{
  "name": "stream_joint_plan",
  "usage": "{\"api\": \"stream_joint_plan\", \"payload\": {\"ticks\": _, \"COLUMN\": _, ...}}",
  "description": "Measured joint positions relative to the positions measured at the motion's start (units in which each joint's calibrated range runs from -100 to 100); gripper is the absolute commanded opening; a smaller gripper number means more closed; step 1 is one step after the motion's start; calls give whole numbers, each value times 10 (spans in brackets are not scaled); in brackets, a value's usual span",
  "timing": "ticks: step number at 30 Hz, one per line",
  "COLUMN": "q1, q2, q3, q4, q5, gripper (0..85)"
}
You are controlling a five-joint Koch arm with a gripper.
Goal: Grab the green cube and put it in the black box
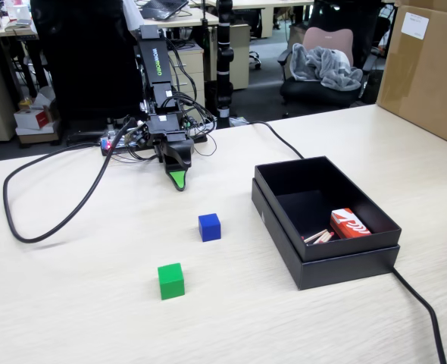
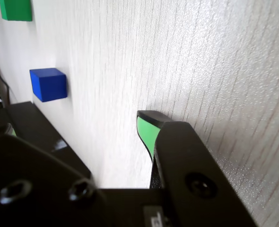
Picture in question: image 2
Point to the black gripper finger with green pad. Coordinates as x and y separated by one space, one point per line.
30 179
191 160

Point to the green wooden cube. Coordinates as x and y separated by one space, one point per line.
16 9

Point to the blue wooden cube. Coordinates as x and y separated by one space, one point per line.
49 86

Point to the black cardboard box lid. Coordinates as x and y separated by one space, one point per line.
66 157

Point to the black cardboard box tray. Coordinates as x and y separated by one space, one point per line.
21 117

